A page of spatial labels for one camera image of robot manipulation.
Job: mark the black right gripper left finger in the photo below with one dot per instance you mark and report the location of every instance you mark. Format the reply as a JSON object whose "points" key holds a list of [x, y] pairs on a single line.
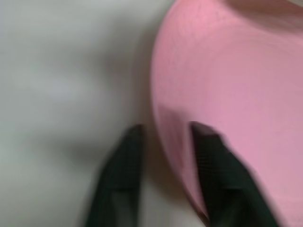
{"points": [[118, 179]]}

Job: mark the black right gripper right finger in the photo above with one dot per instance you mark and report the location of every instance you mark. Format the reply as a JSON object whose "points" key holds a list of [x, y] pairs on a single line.
{"points": [[225, 179]]}

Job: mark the pink plate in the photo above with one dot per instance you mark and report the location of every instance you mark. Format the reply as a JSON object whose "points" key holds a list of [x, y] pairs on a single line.
{"points": [[227, 71]]}

